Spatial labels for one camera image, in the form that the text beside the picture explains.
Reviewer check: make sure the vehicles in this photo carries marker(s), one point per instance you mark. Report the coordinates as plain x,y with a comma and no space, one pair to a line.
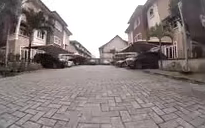
100,61

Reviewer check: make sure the grey car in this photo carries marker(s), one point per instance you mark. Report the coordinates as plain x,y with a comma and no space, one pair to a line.
121,62

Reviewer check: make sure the pale gabled house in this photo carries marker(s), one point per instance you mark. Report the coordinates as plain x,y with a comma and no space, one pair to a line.
114,45

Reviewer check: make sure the long pale terrace building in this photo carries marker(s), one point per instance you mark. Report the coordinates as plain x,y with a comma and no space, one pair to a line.
80,49

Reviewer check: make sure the grey brick paved road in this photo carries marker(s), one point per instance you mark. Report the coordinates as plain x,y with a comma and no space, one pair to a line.
100,96

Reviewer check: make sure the dark carport roof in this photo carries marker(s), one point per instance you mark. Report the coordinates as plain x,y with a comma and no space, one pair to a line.
140,46
51,48

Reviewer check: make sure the dark car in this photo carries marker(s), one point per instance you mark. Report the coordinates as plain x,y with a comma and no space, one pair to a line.
48,61
146,60

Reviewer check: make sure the beige and brown house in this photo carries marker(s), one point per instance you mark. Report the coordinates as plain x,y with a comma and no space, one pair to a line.
58,35

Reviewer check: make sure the brown and cream house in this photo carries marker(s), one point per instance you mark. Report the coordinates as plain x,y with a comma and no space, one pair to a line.
146,20

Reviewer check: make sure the small tree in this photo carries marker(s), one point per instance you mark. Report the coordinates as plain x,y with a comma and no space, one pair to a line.
159,32

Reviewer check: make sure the palm tree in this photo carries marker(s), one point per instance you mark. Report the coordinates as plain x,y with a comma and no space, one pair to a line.
35,21

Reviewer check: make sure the grey kerb strip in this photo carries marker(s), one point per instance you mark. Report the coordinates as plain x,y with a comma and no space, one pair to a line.
186,77

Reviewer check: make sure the pale pole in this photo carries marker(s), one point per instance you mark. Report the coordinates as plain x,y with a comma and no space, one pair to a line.
183,36

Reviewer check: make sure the green bushes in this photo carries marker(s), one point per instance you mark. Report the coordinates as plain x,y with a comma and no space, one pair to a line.
13,68

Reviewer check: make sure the large dark tree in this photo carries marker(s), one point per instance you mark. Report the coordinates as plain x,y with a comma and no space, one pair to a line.
196,20

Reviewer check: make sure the tree with pale trunk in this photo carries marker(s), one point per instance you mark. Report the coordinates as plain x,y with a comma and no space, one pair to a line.
3,16

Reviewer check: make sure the low grey wall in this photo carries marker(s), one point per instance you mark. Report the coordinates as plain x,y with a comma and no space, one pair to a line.
190,65

